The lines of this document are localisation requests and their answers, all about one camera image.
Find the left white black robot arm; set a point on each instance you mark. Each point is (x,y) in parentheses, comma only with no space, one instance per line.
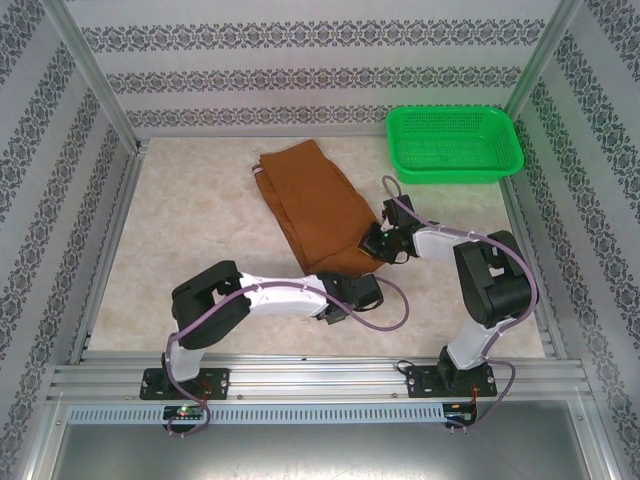
(285,295)

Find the aluminium frame post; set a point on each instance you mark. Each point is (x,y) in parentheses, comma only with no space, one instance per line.
(95,70)
(542,55)

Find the long aluminium base rail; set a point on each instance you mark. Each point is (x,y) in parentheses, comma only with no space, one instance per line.
(320,375)

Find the aluminium frame side rail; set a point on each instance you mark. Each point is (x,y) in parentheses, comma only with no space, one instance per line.
(127,175)

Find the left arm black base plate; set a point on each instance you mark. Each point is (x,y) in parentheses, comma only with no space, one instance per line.
(217,382)

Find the brown long pants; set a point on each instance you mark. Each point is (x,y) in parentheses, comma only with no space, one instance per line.
(310,210)

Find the green plastic perforated basket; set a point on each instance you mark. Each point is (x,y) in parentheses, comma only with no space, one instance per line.
(450,145)

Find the grey sheet metal panel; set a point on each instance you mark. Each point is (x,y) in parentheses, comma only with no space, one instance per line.
(320,455)

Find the aluminium frame cross rail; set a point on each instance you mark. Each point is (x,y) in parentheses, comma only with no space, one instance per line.
(250,133)

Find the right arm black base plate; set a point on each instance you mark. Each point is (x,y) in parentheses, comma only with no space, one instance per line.
(420,382)

